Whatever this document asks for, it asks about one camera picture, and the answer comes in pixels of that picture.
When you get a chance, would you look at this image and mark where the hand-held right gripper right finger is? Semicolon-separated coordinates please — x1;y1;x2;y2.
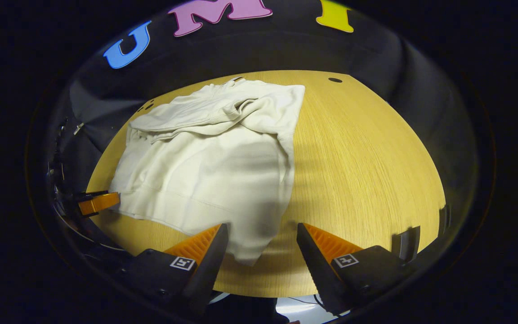
297;222;410;315

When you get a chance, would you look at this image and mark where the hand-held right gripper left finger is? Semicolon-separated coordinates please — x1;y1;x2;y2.
117;224;229;315

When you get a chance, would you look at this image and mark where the white zip sweatshirt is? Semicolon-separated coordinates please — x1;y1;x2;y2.
108;77;306;266

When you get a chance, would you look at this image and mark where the dark grey curved object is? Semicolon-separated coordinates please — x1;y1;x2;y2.
438;205;452;234
392;226;421;262

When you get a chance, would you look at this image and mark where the black backdrop cloth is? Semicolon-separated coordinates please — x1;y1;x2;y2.
48;0;480;216

